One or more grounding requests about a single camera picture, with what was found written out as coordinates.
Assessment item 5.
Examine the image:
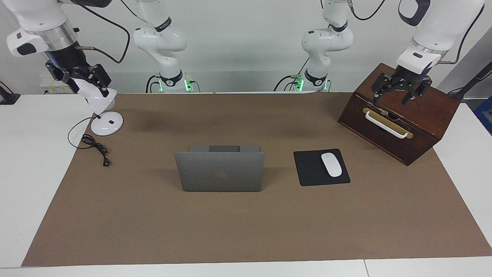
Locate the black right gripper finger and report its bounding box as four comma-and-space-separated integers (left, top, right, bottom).
83, 63, 112, 97
45, 60, 79, 93

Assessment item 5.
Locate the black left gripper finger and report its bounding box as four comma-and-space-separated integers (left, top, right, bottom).
402, 77, 433, 106
371, 73, 396, 105

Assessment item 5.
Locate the grey aluminium laptop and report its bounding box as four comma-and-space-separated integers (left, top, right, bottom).
175, 144, 265, 192

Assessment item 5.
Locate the white power strip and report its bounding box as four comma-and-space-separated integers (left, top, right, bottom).
40, 75, 77, 94

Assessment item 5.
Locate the dark brown wooden box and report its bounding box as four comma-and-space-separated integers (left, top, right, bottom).
337, 63, 460, 166

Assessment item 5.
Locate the white desk lamp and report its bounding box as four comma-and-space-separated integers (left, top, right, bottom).
73, 79, 124, 136

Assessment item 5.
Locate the blue object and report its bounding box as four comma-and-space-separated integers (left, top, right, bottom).
474, 96, 492, 135

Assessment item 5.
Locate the white computer mouse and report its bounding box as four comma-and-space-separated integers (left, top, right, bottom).
321, 153, 342, 178

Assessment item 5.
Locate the black mouse pad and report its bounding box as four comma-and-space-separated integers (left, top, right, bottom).
293, 149, 351, 187

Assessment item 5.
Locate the brown table mat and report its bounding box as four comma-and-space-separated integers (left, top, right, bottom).
21, 92, 492, 267

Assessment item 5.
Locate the brass handle plate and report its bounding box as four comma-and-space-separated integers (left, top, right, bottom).
362, 107, 414, 139

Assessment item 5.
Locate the white box handle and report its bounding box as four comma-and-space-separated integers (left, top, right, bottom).
364, 111, 409, 139

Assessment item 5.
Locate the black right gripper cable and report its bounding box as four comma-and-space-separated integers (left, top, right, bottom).
75, 0, 131, 64

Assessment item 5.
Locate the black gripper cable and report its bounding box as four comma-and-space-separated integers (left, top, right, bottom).
75, 0, 131, 64
438, 4, 485, 65

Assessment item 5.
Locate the black right arm base cable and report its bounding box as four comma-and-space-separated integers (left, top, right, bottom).
145, 74, 161, 93

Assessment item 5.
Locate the black arm base cable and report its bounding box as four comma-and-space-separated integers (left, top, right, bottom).
274, 58, 310, 92
145, 74, 161, 93

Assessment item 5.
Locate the black clamp mount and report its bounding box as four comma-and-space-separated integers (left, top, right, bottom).
0, 81, 20, 105

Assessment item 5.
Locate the black lamp power cable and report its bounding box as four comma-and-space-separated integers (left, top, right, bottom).
68, 117, 112, 167

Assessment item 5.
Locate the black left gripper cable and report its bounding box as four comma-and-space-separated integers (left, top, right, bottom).
438, 4, 485, 65

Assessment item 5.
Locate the black left arm base cable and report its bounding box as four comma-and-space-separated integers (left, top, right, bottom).
274, 58, 310, 92

